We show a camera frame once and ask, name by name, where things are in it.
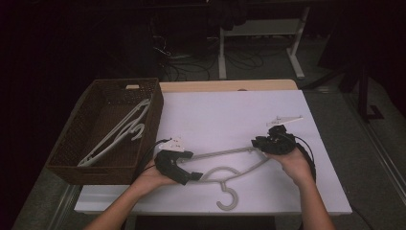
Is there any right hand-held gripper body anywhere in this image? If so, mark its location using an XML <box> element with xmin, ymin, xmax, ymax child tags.
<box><xmin>261</xmin><ymin>115</ymin><xmax>305</xmax><ymax>156</ymax></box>

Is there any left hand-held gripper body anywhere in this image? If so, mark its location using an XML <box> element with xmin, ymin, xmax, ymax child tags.
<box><xmin>154</xmin><ymin>136</ymin><xmax>194</xmax><ymax>187</ymax></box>

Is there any grey plastic clothes hanger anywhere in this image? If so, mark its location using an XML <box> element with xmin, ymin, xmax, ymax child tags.
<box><xmin>180</xmin><ymin>145</ymin><xmax>272</xmax><ymax>212</ymax></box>
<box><xmin>78</xmin><ymin>123</ymin><xmax>147</xmax><ymax>167</ymax></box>
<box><xmin>77</xmin><ymin>98</ymin><xmax>151</xmax><ymax>168</ymax></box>
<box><xmin>79</xmin><ymin>104</ymin><xmax>149</xmax><ymax>166</ymax></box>

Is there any brown woven basket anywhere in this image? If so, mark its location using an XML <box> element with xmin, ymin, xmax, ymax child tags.
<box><xmin>45</xmin><ymin>78</ymin><xmax>165</xmax><ymax>186</ymax></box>

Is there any person's left hand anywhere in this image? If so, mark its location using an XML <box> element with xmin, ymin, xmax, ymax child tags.
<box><xmin>131</xmin><ymin>158</ymin><xmax>177</xmax><ymax>196</ymax></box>

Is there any person's right hand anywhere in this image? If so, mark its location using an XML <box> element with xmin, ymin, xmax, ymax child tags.
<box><xmin>266</xmin><ymin>147</ymin><xmax>316</xmax><ymax>187</ymax></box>

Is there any white table mat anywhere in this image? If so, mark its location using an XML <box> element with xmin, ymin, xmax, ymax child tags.
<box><xmin>74</xmin><ymin>89</ymin><xmax>353</xmax><ymax>216</ymax></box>

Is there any black metal stand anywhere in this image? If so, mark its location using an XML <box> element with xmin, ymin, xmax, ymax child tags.
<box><xmin>356</xmin><ymin>61</ymin><xmax>386</xmax><ymax>123</ymax></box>

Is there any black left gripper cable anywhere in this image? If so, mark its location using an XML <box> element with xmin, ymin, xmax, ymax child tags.
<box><xmin>133</xmin><ymin>138</ymin><xmax>173</xmax><ymax>181</ymax></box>

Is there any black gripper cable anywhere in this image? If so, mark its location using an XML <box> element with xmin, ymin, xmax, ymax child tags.
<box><xmin>133</xmin><ymin>138</ymin><xmax>173</xmax><ymax>181</ymax></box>
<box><xmin>294</xmin><ymin>135</ymin><xmax>318</xmax><ymax>184</ymax></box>

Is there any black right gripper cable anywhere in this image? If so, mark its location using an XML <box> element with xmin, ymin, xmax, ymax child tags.
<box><xmin>294</xmin><ymin>135</ymin><xmax>318</xmax><ymax>184</ymax></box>

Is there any tangle of black floor cables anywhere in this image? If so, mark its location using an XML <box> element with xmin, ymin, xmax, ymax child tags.
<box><xmin>149</xmin><ymin>28</ymin><xmax>288</xmax><ymax>82</ymax></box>

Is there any white metal desk frame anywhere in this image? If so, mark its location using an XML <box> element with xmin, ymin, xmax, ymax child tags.
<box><xmin>217</xmin><ymin>6</ymin><xmax>311</xmax><ymax>81</ymax></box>

